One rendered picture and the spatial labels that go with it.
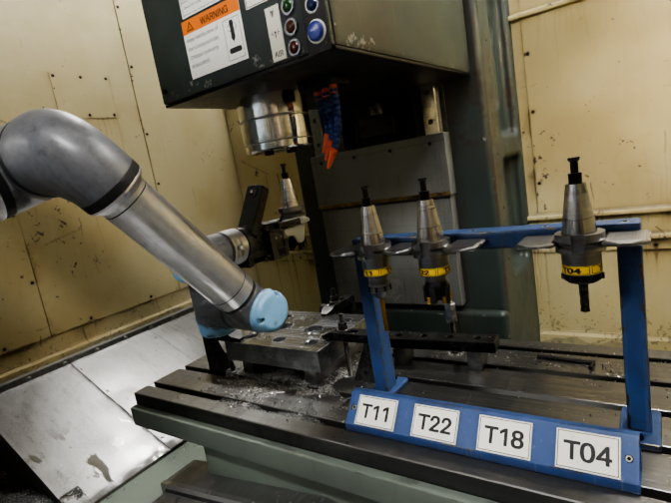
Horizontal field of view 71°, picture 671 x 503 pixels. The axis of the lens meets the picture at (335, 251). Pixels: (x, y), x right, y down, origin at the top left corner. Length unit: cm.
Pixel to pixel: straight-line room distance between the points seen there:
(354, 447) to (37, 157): 64
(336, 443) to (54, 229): 134
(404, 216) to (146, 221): 92
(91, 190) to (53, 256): 123
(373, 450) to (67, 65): 170
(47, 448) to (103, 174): 111
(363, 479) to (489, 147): 93
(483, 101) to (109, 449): 145
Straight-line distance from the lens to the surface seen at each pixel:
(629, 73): 169
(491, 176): 139
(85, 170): 67
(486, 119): 139
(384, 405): 86
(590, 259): 71
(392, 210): 147
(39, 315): 188
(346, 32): 83
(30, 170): 70
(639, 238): 71
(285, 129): 106
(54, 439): 168
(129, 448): 161
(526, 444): 78
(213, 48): 97
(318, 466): 91
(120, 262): 200
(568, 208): 71
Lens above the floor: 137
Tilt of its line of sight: 10 degrees down
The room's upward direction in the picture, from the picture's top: 10 degrees counter-clockwise
